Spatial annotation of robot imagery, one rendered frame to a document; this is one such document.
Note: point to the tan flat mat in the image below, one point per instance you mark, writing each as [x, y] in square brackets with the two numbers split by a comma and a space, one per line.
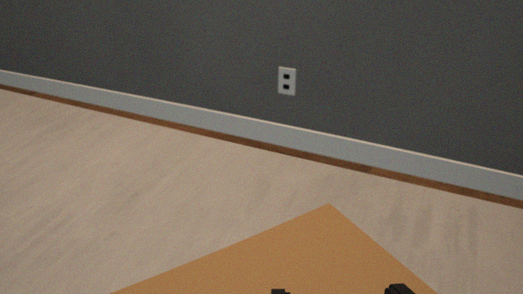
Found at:
[319, 252]

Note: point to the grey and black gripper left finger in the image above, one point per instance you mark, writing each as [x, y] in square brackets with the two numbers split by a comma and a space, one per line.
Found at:
[279, 291]

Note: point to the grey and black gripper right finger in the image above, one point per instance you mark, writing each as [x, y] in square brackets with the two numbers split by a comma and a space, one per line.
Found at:
[398, 288]

